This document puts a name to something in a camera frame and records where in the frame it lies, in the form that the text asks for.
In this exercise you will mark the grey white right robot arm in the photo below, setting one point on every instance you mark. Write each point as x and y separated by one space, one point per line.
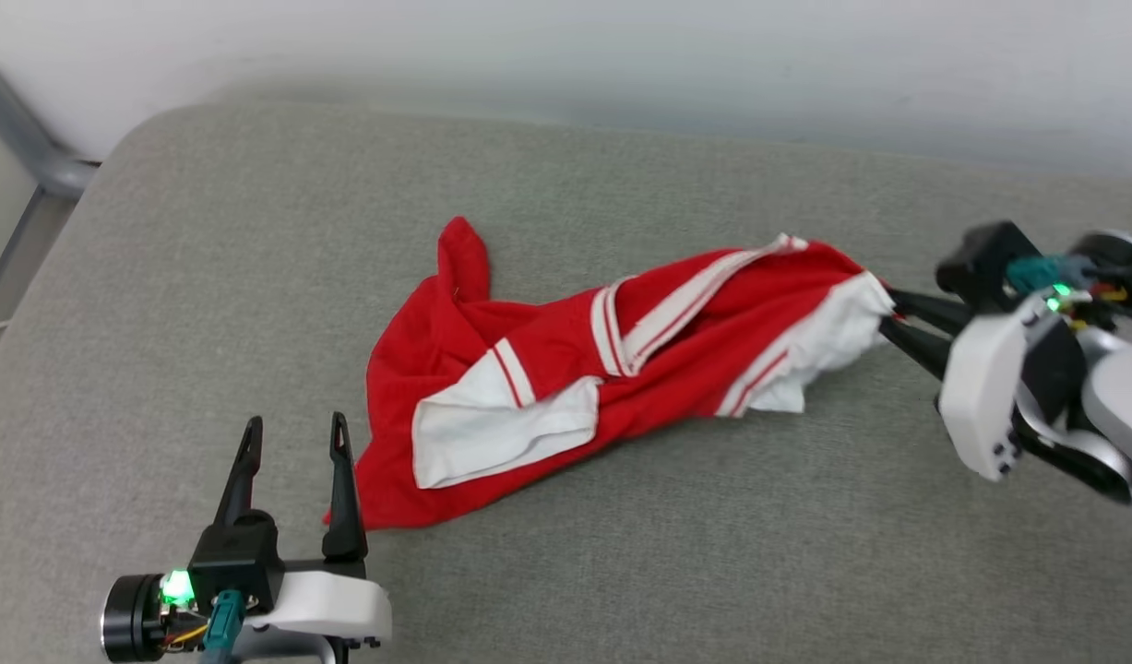
1119 397

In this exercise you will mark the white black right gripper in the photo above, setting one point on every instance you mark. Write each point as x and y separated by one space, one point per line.
981 397

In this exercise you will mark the red white basketball jersey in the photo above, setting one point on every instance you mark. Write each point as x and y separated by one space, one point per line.
547 341

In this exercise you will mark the grey fabric sofa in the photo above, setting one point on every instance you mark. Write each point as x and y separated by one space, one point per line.
621 553

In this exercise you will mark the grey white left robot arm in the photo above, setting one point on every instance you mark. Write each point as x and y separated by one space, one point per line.
289 651

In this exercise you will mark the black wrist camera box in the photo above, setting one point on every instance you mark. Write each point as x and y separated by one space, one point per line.
236 558
981 263

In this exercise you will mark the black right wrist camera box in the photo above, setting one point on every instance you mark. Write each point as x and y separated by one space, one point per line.
981 263

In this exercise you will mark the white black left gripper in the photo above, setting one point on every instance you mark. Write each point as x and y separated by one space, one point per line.
330 604

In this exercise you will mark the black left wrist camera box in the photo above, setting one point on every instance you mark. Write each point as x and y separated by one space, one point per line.
236 558

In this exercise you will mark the grey metal tube frame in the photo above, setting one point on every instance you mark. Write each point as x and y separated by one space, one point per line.
30 152

